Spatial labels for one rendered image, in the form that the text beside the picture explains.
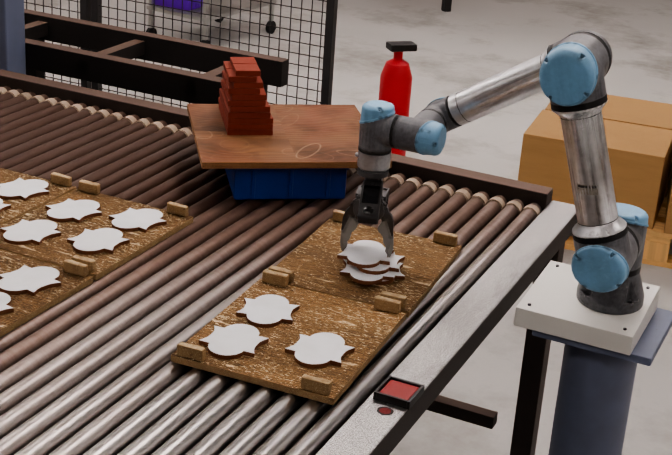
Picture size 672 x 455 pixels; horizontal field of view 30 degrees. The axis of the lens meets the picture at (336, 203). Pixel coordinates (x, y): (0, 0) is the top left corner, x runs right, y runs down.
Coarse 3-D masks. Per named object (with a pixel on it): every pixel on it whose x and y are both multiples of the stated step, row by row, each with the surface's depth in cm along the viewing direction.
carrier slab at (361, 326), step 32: (256, 288) 278; (288, 288) 279; (224, 320) 262; (320, 320) 265; (352, 320) 266; (384, 320) 267; (256, 352) 250; (352, 352) 253; (256, 384) 241; (288, 384) 239
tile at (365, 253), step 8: (360, 240) 296; (368, 240) 296; (352, 248) 291; (360, 248) 292; (368, 248) 292; (376, 248) 292; (384, 248) 293; (344, 256) 287; (352, 256) 287; (360, 256) 287; (368, 256) 288; (376, 256) 288; (384, 256) 288; (352, 264) 285; (360, 264) 284; (368, 264) 284; (376, 264) 285; (384, 264) 286
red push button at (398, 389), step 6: (390, 384) 243; (396, 384) 243; (402, 384) 243; (408, 384) 244; (384, 390) 241; (390, 390) 241; (396, 390) 241; (402, 390) 241; (408, 390) 241; (414, 390) 242; (396, 396) 239; (402, 396) 239; (408, 396) 239
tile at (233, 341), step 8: (216, 328) 257; (224, 328) 257; (232, 328) 257; (240, 328) 257; (248, 328) 257; (256, 328) 258; (208, 336) 253; (216, 336) 253; (224, 336) 254; (232, 336) 254; (240, 336) 254; (248, 336) 254; (256, 336) 254; (200, 344) 252; (208, 344) 250; (216, 344) 250; (224, 344) 250; (232, 344) 251; (240, 344) 251; (248, 344) 251; (256, 344) 251; (216, 352) 247; (224, 352) 247; (232, 352) 248; (240, 352) 248; (248, 352) 248
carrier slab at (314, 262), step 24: (312, 240) 304; (336, 240) 305; (408, 240) 308; (432, 240) 309; (288, 264) 290; (312, 264) 291; (336, 264) 292; (408, 264) 295; (432, 264) 296; (312, 288) 279; (336, 288) 280; (360, 288) 281; (384, 288) 282; (408, 288) 283; (408, 312) 272
